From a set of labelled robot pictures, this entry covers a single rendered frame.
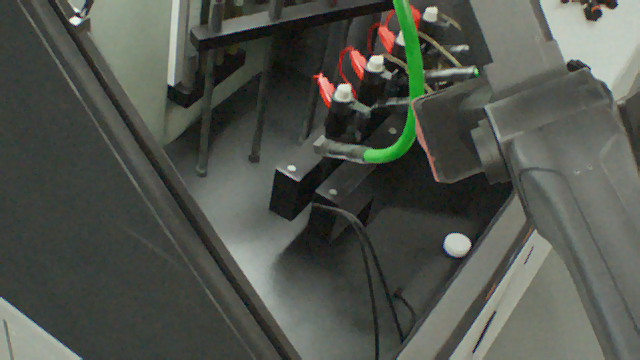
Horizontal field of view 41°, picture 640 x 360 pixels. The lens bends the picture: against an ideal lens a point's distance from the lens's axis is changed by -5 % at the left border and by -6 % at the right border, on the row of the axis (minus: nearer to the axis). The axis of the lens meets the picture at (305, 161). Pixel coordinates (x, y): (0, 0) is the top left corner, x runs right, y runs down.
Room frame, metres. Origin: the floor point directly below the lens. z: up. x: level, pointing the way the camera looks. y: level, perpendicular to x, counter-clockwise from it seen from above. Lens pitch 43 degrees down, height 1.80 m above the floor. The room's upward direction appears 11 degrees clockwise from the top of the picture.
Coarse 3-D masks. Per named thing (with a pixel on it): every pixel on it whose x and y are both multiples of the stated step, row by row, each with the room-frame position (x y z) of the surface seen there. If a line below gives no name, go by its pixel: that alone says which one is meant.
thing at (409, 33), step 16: (400, 0) 0.70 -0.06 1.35; (400, 16) 0.70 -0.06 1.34; (416, 32) 0.69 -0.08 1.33; (416, 48) 0.68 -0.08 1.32; (416, 64) 0.68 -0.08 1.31; (416, 80) 0.67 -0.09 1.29; (416, 96) 0.67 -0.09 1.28; (400, 144) 0.66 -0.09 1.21; (368, 160) 0.69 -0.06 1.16; (384, 160) 0.68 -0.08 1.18
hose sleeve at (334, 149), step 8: (328, 144) 0.74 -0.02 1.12; (336, 144) 0.74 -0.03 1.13; (344, 144) 0.73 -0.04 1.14; (352, 144) 0.73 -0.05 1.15; (328, 152) 0.74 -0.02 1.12; (336, 152) 0.73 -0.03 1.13; (344, 152) 0.72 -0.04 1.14; (352, 152) 0.71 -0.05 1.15; (360, 152) 0.70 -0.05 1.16; (352, 160) 0.71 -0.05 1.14; (360, 160) 0.70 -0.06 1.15
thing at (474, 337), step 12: (528, 240) 0.99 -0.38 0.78; (516, 264) 0.97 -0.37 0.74; (504, 288) 0.97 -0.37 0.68; (492, 300) 0.87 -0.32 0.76; (492, 312) 0.95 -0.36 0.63; (480, 324) 0.87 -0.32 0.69; (468, 336) 0.80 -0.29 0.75; (480, 336) 0.96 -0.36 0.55; (456, 348) 0.75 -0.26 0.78; (468, 348) 0.87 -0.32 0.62
